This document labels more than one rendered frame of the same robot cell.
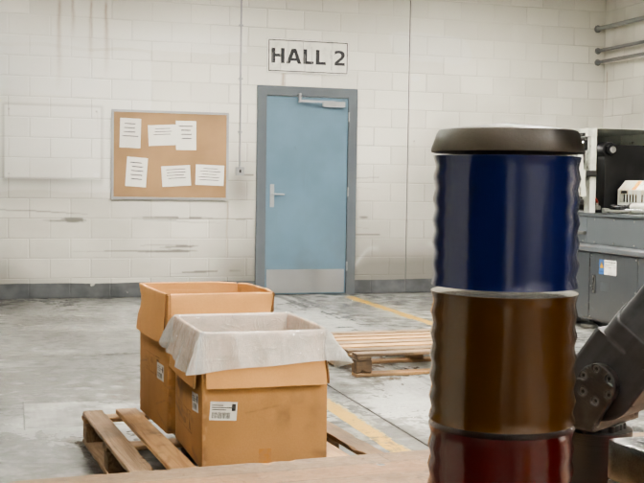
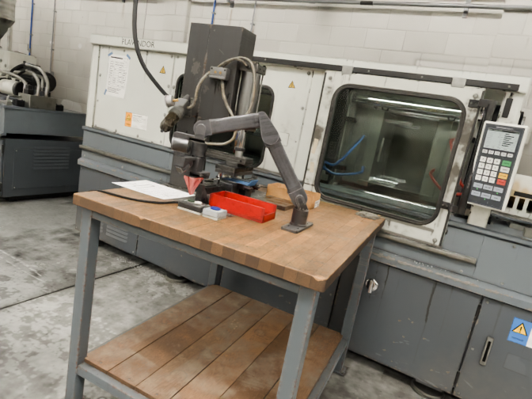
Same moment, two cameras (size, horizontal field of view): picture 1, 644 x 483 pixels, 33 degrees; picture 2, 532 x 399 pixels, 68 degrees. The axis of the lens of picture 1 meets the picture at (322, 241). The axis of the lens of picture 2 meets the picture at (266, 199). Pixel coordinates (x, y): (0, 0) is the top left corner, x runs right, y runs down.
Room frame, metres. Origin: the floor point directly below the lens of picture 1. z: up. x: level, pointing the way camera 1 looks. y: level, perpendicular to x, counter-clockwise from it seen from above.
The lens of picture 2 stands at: (1.88, -1.43, 1.29)
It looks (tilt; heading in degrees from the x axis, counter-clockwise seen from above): 11 degrees down; 134
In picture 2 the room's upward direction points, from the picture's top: 11 degrees clockwise
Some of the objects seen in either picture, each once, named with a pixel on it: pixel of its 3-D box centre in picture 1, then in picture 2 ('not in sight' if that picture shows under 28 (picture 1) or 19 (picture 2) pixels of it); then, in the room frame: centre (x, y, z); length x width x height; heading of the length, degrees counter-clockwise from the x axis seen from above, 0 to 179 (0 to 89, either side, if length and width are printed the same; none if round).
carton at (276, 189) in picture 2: not in sight; (293, 195); (0.60, 0.11, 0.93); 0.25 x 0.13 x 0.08; 20
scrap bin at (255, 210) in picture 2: not in sight; (242, 206); (0.74, -0.36, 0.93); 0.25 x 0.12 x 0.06; 20
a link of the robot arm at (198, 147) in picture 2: not in sight; (196, 148); (0.66, -0.56, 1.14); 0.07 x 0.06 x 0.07; 48
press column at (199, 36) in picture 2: not in sight; (196, 109); (0.27, -0.32, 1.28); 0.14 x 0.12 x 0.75; 110
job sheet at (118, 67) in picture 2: not in sight; (116, 74); (-1.17, -0.10, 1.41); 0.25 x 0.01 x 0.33; 17
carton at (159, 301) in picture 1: (205, 352); not in sight; (4.80, 0.51, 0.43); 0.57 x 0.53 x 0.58; 22
